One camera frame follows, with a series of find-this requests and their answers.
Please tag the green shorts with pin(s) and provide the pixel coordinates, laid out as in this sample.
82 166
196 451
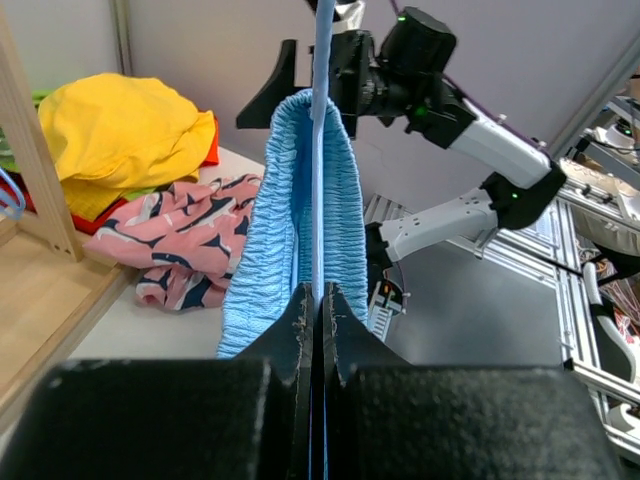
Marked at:
8 162

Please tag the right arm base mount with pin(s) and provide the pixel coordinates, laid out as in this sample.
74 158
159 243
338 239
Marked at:
387 300

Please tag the orange shorts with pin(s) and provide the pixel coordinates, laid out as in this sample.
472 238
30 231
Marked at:
89 227

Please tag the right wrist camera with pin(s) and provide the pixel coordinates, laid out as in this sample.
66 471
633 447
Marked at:
343 19

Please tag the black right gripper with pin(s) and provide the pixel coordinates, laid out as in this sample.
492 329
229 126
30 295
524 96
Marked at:
356 85

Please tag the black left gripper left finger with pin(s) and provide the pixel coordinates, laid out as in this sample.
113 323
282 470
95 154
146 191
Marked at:
241 418

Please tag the yellow shorts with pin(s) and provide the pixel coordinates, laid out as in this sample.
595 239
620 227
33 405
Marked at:
110 134

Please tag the wooden clothes rack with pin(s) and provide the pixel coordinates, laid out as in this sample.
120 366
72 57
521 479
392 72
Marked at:
53 290

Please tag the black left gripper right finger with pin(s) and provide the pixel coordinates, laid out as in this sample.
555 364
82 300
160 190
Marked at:
389 419

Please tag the blue hanger of green shorts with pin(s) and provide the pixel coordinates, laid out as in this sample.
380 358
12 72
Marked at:
13 203

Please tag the pink patterned shorts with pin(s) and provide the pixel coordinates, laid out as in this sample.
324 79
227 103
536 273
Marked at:
186 240

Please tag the light blue shorts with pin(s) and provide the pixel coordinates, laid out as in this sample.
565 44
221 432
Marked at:
277 254

